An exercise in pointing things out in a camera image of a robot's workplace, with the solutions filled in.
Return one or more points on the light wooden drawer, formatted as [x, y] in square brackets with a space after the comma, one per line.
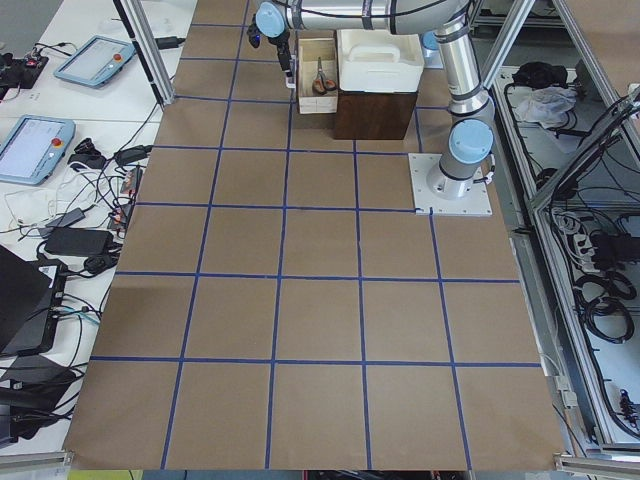
[309, 49]

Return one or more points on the dark brown wooden cabinet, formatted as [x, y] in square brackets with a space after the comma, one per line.
[373, 116]

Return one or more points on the blue teach pendant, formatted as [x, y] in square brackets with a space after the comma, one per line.
[96, 62]
[33, 148]

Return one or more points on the black power brick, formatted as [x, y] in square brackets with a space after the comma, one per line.
[78, 242]

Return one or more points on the aluminium frame post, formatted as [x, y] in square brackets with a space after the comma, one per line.
[136, 24]

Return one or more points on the black laptop computer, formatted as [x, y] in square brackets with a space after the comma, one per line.
[30, 293]

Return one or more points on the black power adapter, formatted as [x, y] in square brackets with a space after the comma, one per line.
[169, 42]

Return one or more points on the crumpled white cloth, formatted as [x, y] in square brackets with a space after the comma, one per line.
[548, 107]

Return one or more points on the orange grey scissors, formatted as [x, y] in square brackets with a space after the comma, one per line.
[322, 85]

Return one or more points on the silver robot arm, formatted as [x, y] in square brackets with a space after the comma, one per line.
[471, 137]
[429, 41]

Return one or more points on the blue teach pendant lower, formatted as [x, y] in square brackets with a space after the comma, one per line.
[33, 148]

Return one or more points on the blue teach pendant upper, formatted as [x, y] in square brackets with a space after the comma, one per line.
[96, 62]

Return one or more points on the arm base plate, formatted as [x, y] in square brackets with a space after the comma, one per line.
[436, 194]
[432, 59]

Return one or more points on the white plastic tray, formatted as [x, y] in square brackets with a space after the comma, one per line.
[377, 61]

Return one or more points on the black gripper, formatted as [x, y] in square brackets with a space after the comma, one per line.
[281, 44]

